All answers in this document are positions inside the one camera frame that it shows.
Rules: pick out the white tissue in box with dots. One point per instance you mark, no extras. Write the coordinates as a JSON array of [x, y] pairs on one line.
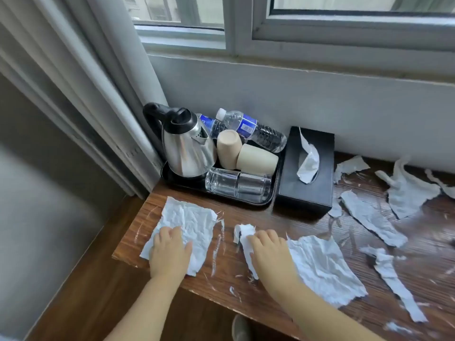
[[308, 163]]

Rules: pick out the stainless steel electric kettle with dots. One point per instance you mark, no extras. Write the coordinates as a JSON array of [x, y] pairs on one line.
[[186, 149]]

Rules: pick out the clear drinking glass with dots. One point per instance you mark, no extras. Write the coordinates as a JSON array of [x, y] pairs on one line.
[[254, 187], [221, 181]]

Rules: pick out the person's left thumb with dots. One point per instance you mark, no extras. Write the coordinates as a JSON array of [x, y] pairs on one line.
[[188, 250]]

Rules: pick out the person's right forearm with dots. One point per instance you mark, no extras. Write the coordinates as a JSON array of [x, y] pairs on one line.
[[320, 316]]

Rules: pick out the black tissue box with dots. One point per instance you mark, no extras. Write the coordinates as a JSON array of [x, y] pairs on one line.
[[289, 181]]

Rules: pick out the scattered torn tissue pieces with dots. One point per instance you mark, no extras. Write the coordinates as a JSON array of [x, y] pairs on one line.
[[373, 218]]

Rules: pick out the person's right fingers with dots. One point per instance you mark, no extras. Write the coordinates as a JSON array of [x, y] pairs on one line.
[[266, 237]]

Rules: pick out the grey shoe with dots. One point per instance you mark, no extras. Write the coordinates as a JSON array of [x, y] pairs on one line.
[[241, 330]]

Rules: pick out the black plastic tray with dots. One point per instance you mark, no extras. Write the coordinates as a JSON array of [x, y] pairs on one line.
[[272, 189]]

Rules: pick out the grey window frame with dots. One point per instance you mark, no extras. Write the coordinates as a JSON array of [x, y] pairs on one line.
[[320, 35]]

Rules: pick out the person's left forearm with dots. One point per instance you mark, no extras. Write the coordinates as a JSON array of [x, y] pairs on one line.
[[149, 308]]

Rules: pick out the grey curtain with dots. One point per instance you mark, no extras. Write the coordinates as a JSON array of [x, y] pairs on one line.
[[106, 85]]

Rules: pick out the person's left hand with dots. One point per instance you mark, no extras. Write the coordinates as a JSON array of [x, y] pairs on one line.
[[169, 255]]

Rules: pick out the beige cup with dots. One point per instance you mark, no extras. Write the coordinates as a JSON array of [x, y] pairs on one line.
[[256, 159], [228, 149]]

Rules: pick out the small white tissue sheet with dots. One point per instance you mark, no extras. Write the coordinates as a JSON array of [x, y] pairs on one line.
[[190, 218]]

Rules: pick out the clear blue-label water bottle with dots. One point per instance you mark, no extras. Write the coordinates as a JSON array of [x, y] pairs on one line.
[[211, 124], [248, 127]]

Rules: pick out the person's right hand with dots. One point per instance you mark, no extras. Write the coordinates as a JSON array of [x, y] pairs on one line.
[[273, 261]]

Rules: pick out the large white tissue sheet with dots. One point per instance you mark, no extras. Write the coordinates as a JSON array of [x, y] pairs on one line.
[[323, 266]]

